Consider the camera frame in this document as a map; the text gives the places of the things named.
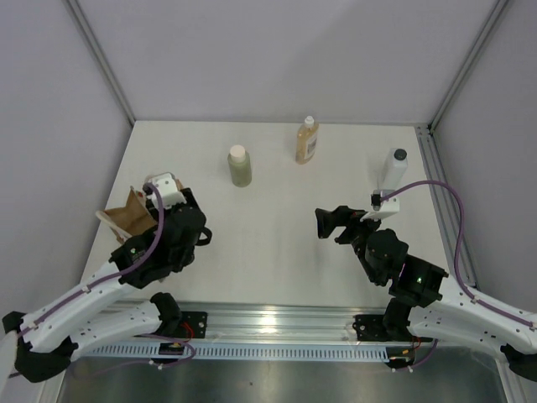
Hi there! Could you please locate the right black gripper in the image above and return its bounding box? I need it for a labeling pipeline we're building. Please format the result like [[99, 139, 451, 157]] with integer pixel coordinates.
[[315, 206, 388, 284]]

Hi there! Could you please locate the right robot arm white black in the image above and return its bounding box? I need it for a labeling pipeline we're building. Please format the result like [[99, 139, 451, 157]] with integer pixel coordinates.
[[315, 206, 536, 381]]

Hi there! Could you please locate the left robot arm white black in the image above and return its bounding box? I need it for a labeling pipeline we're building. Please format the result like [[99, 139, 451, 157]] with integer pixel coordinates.
[[2, 184, 212, 383]]

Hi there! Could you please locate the green liquid bottle white cap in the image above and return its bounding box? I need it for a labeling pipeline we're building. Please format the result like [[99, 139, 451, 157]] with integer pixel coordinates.
[[227, 144, 252, 187]]

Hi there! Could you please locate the white bottle grey cap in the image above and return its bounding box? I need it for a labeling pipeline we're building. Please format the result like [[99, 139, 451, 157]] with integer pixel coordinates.
[[377, 148, 408, 191]]

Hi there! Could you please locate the amber liquid bottle white cap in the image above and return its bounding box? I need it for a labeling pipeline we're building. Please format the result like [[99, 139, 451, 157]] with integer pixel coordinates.
[[295, 116, 319, 165]]

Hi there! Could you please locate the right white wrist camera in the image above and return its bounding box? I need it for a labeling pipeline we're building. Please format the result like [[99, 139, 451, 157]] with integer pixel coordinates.
[[361, 189, 400, 221]]

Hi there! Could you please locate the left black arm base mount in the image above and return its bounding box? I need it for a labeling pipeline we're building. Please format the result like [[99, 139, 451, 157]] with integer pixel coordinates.
[[149, 292, 208, 340]]

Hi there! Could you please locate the aluminium mounting rail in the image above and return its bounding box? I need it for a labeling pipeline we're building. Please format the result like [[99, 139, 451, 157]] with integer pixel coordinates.
[[108, 301, 420, 342]]

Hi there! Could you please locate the right side aluminium rail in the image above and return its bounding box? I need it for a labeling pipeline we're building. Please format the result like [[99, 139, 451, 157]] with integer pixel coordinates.
[[414, 123, 478, 288]]

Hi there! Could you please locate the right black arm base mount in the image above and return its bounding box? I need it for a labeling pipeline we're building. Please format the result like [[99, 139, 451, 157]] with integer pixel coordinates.
[[352, 314, 407, 343]]

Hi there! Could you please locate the white slotted cable duct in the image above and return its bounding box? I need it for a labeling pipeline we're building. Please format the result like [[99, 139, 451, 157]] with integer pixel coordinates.
[[85, 341, 389, 363]]

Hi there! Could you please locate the left aluminium frame post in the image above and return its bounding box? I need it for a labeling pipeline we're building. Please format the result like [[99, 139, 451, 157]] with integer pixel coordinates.
[[62, 0, 136, 128]]

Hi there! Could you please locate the aluminium frame post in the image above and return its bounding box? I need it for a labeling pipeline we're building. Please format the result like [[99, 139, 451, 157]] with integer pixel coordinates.
[[428, 0, 514, 135], [62, 0, 136, 128]]

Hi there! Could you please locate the right aluminium frame post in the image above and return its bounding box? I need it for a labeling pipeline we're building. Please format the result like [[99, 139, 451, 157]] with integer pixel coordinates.
[[428, 0, 514, 135]]

